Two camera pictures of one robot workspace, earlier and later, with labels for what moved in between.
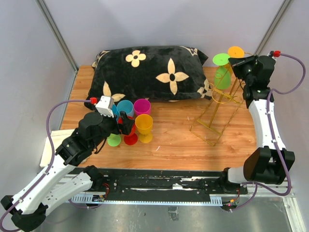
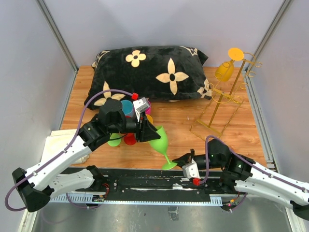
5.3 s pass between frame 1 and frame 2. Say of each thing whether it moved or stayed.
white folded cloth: stayed
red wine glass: stayed
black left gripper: moved
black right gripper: moved
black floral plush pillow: stayed
